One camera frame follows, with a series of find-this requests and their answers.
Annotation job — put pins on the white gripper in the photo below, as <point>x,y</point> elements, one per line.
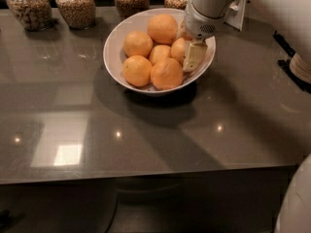
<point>201,23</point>

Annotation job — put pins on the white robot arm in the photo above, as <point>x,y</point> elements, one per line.
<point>291,18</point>

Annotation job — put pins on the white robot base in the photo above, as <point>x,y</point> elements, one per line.
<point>295,212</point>

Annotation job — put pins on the small middle orange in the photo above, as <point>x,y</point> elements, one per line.
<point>158,53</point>

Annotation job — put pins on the white ceramic bowl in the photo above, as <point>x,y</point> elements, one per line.
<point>114,56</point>

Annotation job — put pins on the far left glass jar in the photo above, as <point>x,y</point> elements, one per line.
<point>33,15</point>

